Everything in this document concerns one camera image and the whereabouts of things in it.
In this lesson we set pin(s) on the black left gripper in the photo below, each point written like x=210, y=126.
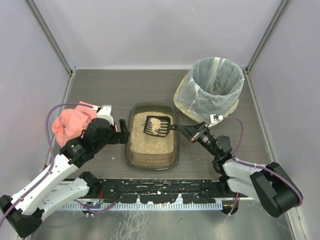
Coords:
x=119, y=136

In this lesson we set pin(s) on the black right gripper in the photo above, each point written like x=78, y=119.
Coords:
x=196, y=132

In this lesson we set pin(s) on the black slotted litter scoop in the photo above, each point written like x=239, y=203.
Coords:
x=165, y=128

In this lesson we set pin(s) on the grey plastic litter box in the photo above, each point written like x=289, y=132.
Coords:
x=153, y=161

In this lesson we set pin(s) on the beige litter clump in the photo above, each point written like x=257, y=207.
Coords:
x=152, y=125

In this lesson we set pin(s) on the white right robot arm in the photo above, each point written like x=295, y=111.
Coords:
x=268, y=184

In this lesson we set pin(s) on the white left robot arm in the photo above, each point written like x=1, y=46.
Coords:
x=28, y=208

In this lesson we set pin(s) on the beige cat litter pellets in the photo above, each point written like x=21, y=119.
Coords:
x=146, y=144

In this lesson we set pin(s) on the translucent white bin liner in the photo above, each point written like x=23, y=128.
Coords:
x=213, y=85

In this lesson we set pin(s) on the pink cloth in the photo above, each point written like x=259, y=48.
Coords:
x=72, y=123

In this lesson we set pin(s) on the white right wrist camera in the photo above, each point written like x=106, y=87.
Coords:
x=214, y=120

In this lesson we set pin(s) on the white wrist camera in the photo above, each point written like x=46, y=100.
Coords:
x=214, y=120
x=105, y=112

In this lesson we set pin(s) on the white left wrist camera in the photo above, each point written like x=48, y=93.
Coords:
x=105, y=112

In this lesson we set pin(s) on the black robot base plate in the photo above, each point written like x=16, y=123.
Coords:
x=160, y=191

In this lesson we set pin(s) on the left aluminium corner post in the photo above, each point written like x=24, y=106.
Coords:
x=49, y=35

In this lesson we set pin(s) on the aluminium corner post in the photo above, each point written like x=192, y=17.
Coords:
x=49, y=35
x=279, y=12

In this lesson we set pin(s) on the right aluminium corner post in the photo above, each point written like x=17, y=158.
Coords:
x=279, y=12

